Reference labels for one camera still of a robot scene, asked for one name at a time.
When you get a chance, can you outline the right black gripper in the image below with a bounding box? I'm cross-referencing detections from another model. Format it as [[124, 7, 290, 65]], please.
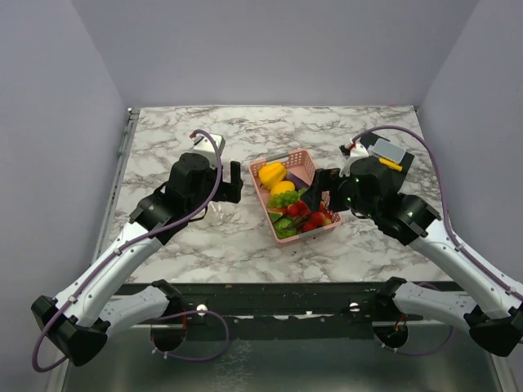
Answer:
[[301, 166, 379, 220]]

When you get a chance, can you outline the red cherry bunch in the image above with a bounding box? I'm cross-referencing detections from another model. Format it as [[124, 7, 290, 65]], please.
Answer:
[[286, 200, 333, 233]]

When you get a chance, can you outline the green grape bunch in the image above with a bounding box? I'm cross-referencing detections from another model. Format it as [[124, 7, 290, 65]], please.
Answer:
[[266, 189, 306, 209]]

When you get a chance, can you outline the clear zip top bag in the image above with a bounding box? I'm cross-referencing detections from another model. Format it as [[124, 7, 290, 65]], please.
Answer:
[[203, 202, 229, 225]]

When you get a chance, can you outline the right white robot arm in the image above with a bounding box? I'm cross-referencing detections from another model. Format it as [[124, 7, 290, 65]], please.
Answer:
[[301, 157, 522, 357]]

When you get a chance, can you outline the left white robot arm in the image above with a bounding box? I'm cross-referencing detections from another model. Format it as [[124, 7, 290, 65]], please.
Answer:
[[31, 153, 244, 367]]

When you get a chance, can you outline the purple eggplant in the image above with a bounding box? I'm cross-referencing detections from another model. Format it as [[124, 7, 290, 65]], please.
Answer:
[[285, 171, 310, 190]]

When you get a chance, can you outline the yellow lemon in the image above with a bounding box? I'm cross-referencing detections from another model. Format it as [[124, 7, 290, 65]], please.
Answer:
[[270, 180, 295, 197]]

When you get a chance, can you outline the pink plastic basket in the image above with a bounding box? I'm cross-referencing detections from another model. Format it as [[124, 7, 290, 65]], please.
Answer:
[[248, 149, 342, 247]]

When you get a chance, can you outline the yellow bell pepper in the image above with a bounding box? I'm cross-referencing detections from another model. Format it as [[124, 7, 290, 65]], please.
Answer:
[[258, 162, 287, 189]]

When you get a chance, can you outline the green round fruit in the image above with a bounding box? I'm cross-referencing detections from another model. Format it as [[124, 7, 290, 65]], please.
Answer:
[[273, 216, 297, 239]]

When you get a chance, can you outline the watermelon slice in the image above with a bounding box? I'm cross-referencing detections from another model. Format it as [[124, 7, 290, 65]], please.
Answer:
[[268, 210, 285, 223]]

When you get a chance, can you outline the yellow small tool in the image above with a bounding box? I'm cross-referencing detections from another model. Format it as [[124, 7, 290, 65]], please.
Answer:
[[378, 158, 403, 172]]

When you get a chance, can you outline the black scale board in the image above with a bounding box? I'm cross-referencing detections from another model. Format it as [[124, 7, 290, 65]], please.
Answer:
[[360, 133, 414, 189]]

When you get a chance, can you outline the grey rectangular box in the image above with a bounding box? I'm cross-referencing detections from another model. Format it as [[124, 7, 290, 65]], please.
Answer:
[[373, 138, 406, 164]]

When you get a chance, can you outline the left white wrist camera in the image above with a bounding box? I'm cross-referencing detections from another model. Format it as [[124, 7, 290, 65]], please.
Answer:
[[190, 134, 226, 168]]

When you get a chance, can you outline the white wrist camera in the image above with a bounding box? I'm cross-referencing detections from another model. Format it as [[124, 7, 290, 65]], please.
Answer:
[[340, 141, 369, 176], [190, 134, 226, 168]]

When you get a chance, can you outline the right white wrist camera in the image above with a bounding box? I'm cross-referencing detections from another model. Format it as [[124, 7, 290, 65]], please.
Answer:
[[340, 141, 369, 176]]

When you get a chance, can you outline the black mounting rail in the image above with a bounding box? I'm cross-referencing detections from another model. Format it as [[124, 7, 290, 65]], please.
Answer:
[[114, 281, 467, 342]]

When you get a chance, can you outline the left aluminium frame rail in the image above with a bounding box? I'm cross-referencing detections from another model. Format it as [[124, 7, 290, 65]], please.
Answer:
[[91, 108, 141, 264]]

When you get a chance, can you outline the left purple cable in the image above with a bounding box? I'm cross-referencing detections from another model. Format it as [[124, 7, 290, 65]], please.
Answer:
[[31, 129, 224, 373]]

